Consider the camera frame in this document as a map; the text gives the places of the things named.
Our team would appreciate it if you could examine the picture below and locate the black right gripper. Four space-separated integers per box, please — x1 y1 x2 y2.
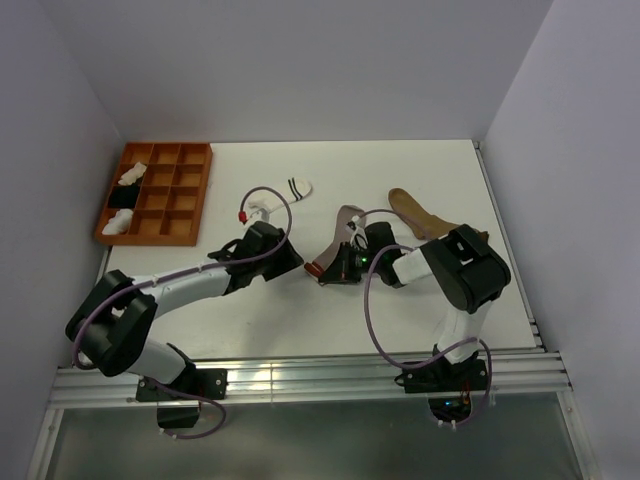
320 242 382 285

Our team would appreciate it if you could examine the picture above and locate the grey sock with red cuff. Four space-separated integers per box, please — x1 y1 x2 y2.
304 205 366 281

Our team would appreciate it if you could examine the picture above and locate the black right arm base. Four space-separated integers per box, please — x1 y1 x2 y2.
394 353 493 424

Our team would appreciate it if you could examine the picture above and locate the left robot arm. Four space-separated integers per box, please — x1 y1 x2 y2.
65 221 303 399

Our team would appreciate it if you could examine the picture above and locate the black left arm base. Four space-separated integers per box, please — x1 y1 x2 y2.
135 368 228 440

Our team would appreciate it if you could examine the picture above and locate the white sock with black stripes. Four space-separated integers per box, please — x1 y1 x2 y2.
246 177 313 213

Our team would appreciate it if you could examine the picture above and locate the tan brown long sock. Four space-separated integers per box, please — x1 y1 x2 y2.
387 188 459 240

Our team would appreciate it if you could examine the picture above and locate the orange wooden compartment tray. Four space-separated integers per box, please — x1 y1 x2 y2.
94 142 213 246

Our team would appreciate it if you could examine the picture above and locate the white rolled sock in tray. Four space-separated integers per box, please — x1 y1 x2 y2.
101 209 134 236

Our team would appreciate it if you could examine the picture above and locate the black rolled sock in tray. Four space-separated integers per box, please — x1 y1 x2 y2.
107 185 141 210

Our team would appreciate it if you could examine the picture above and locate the cream rolled sock in tray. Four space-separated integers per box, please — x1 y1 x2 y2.
117 162 147 186

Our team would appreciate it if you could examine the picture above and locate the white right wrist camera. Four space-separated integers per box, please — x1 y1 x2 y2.
346 215 368 250

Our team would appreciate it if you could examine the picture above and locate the aluminium frame rail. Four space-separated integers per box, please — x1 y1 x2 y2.
48 352 571 410

